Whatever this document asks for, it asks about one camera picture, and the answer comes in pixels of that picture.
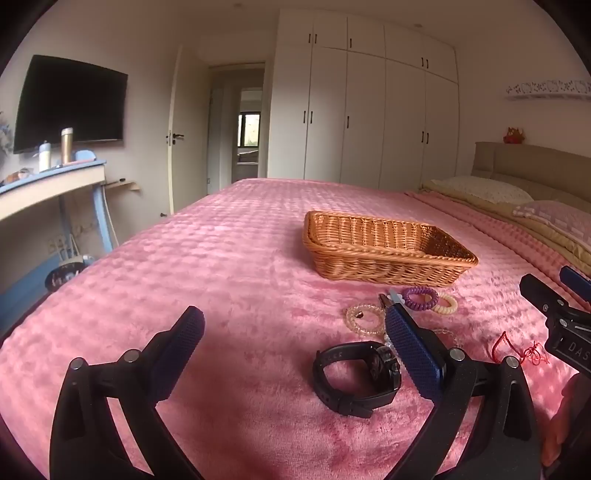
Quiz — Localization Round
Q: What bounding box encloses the blue and white desk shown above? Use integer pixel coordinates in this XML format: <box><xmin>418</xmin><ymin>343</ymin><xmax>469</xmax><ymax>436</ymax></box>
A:
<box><xmin>0</xmin><ymin>157</ymin><xmax>120</xmax><ymax>296</ymax></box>

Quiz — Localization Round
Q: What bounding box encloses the white wardrobe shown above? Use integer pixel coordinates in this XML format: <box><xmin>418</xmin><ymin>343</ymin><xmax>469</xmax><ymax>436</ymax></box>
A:
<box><xmin>268</xmin><ymin>9</ymin><xmax>460</xmax><ymax>190</ymax></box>

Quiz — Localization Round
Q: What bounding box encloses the black wrist watch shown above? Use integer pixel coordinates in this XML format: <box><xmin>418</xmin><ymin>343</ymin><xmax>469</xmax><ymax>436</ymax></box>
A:
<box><xmin>312</xmin><ymin>340</ymin><xmax>402</xmax><ymax>419</ymax></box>

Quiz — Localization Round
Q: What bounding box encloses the hallway window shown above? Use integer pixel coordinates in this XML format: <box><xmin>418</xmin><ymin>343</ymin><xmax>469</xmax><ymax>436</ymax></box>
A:
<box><xmin>238</xmin><ymin>112</ymin><xmax>261</xmax><ymax>147</ymax></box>

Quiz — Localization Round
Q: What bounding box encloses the dark round object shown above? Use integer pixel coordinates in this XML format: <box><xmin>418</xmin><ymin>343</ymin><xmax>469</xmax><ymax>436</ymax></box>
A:
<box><xmin>45</xmin><ymin>261</ymin><xmax>86</xmax><ymax>291</ymax></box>

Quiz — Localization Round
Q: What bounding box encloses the white patterned pillow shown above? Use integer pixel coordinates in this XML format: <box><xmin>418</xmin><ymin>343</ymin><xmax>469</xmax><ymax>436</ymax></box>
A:
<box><xmin>442</xmin><ymin>175</ymin><xmax>535</xmax><ymax>206</ymax></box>

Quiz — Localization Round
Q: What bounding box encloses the small wooden wall shelf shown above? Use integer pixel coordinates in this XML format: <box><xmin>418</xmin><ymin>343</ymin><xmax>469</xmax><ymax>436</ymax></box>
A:
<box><xmin>104</xmin><ymin>179</ymin><xmax>142</xmax><ymax>194</ymax></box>

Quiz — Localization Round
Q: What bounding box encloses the beige beaded bracelet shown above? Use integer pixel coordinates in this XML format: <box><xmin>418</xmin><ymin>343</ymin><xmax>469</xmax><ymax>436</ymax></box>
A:
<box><xmin>346</xmin><ymin>305</ymin><xmax>389</xmax><ymax>338</ymax></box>

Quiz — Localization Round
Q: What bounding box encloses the brown wicker basket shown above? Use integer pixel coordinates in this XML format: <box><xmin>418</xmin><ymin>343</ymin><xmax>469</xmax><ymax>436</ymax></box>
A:
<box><xmin>303</xmin><ymin>211</ymin><xmax>479</xmax><ymax>287</ymax></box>

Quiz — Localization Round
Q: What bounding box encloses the person's right hand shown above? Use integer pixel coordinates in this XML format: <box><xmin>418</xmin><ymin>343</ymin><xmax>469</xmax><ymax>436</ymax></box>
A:
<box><xmin>541</xmin><ymin>405</ymin><xmax>575</xmax><ymax>468</ymax></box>

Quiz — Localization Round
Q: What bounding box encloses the black wall television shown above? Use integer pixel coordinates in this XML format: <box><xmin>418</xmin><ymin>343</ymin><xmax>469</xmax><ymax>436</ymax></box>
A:
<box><xmin>13</xmin><ymin>54</ymin><xmax>129</xmax><ymax>154</ymax></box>

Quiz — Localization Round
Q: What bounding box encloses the cream spiral hair tie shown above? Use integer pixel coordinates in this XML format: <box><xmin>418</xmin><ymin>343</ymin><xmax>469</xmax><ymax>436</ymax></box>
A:
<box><xmin>434</xmin><ymin>293</ymin><xmax>459</xmax><ymax>317</ymax></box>

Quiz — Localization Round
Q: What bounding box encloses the white door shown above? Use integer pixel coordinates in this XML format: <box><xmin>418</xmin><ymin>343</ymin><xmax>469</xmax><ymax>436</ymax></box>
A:
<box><xmin>166</xmin><ymin>45</ymin><xmax>211</xmax><ymax>217</ymax></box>

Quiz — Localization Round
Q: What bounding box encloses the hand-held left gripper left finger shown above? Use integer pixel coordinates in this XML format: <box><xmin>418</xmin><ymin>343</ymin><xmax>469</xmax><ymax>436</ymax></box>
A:
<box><xmin>48</xmin><ymin>305</ymin><xmax>206</xmax><ymax>480</ymax></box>

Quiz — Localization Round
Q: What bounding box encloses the pink fleece blanket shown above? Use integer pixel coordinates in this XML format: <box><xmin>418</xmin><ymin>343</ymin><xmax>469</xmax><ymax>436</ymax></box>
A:
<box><xmin>0</xmin><ymin>178</ymin><xmax>591</xmax><ymax>480</ymax></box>

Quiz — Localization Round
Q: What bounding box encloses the red string bracelet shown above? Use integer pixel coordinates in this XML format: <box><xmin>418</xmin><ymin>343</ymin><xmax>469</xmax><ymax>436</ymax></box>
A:
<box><xmin>490</xmin><ymin>331</ymin><xmax>546</xmax><ymax>368</ymax></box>

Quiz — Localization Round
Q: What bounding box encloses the beige quilt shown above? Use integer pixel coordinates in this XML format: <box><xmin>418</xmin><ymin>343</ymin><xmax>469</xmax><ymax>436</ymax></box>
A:
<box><xmin>419</xmin><ymin>180</ymin><xmax>591</xmax><ymax>269</ymax></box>

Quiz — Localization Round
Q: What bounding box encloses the lilac patterned pillow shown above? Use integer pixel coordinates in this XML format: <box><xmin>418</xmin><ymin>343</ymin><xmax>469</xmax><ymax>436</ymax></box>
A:
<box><xmin>512</xmin><ymin>200</ymin><xmax>591</xmax><ymax>241</ymax></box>

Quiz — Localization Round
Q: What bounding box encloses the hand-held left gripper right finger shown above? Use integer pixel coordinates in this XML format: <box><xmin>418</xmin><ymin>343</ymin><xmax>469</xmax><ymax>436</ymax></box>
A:
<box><xmin>384</xmin><ymin>305</ymin><xmax>542</xmax><ymax>480</ymax></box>

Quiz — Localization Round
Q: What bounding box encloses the white carved wall shelf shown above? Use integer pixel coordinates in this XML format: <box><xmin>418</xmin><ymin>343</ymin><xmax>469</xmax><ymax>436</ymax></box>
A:
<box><xmin>505</xmin><ymin>79</ymin><xmax>591</xmax><ymax>101</ymax></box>

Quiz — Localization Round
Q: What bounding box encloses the beige padded headboard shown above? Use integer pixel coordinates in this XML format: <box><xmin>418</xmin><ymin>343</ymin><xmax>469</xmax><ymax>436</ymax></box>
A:
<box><xmin>473</xmin><ymin>141</ymin><xmax>591</xmax><ymax>205</ymax></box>

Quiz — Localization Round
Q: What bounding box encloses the purple spiral hair tie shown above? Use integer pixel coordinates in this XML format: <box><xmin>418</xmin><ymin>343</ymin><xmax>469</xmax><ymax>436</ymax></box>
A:
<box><xmin>403</xmin><ymin>287</ymin><xmax>438</xmax><ymax>313</ymax></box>

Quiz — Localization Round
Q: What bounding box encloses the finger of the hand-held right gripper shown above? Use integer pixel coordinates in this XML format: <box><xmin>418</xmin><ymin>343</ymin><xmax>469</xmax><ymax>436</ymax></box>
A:
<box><xmin>560</xmin><ymin>265</ymin><xmax>591</xmax><ymax>306</ymax></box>
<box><xmin>519</xmin><ymin>273</ymin><xmax>570</xmax><ymax>320</ymax></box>

